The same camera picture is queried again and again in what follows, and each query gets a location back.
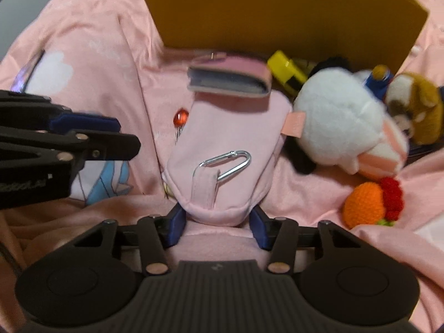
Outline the pink printed duvet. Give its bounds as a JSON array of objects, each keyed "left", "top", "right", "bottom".
[{"left": 0, "top": 0, "right": 444, "bottom": 236}]

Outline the white panda plush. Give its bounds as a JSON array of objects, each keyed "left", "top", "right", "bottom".
[{"left": 281, "top": 57, "right": 410, "bottom": 181}]

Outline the orange and red crochet toy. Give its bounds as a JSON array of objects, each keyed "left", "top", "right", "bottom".
[{"left": 343, "top": 176, "right": 405, "bottom": 230}]

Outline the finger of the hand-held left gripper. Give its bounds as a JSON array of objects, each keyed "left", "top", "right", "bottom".
[
  {"left": 0, "top": 89, "right": 122, "bottom": 133},
  {"left": 0, "top": 128, "right": 141, "bottom": 171}
]

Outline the orange cardboard box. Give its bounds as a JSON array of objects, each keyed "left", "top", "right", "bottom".
[{"left": 135, "top": 0, "right": 430, "bottom": 74}]

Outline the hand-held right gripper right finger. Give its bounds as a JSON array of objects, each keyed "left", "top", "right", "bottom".
[{"left": 248, "top": 205, "right": 361, "bottom": 274}]

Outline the brown dog plush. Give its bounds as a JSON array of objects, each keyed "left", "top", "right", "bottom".
[{"left": 364, "top": 64, "right": 444, "bottom": 147}]

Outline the pink fabric pouch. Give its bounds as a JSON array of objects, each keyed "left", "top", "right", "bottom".
[{"left": 162, "top": 89, "right": 304, "bottom": 228}]

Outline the pink fleece cloth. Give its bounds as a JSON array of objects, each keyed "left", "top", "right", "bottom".
[{"left": 0, "top": 191, "right": 444, "bottom": 333}]

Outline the yellow tape measure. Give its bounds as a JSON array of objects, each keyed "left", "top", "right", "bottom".
[{"left": 267, "top": 50, "right": 316, "bottom": 95}]

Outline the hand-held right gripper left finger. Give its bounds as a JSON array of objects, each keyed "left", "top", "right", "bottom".
[{"left": 73, "top": 203, "right": 188, "bottom": 277}]

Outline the pink wallet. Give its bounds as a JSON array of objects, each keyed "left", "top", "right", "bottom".
[{"left": 187, "top": 52, "right": 273, "bottom": 98}]

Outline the silver carabiner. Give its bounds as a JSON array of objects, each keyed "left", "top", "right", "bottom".
[{"left": 198, "top": 150, "right": 252, "bottom": 183}]

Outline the red bead pin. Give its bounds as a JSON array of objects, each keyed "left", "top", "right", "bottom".
[{"left": 173, "top": 109, "right": 190, "bottom": 143}]

